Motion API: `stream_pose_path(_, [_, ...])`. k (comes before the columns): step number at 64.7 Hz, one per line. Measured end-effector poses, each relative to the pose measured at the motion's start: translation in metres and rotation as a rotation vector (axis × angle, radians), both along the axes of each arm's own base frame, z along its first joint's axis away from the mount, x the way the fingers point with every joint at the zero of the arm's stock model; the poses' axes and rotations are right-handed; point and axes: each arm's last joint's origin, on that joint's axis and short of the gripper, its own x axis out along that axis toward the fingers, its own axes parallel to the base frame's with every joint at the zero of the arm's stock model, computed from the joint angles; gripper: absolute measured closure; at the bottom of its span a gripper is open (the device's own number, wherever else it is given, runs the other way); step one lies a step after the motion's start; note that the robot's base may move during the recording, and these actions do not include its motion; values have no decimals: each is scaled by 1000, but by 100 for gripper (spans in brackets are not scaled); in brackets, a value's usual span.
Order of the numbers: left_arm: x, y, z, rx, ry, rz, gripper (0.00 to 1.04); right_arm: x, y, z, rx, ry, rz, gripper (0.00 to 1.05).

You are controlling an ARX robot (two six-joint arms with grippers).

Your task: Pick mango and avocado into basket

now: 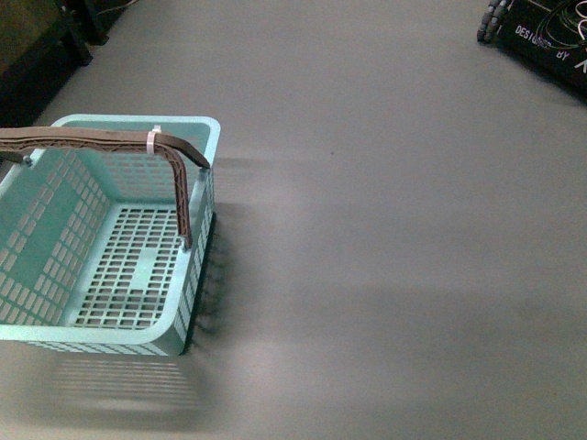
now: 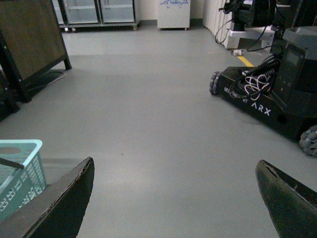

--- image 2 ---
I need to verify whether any light blue plastic basket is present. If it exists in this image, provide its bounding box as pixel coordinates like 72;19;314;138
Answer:
0;139;47;220

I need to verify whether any glass door cabinet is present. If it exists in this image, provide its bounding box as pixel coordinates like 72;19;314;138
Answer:
52;0;141;33

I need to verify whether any dark wooden display stand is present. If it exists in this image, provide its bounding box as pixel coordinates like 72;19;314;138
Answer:
0;0;72;104

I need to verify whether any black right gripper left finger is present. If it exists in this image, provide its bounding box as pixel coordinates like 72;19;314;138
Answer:
0;157;95;238

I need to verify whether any black and white cable bundle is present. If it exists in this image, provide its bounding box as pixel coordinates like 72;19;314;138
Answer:
229;55;283;100

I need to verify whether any white floor cabinet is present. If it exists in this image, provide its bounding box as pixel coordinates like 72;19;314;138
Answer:
157;0;191;30

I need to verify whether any brown basket handle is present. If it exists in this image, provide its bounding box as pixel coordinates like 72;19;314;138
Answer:
0;158;24;169

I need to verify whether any white power strip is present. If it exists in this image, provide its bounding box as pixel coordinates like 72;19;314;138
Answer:
231;49;243;56

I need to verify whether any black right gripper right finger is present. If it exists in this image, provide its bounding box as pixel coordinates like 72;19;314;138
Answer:
255;160;317;238

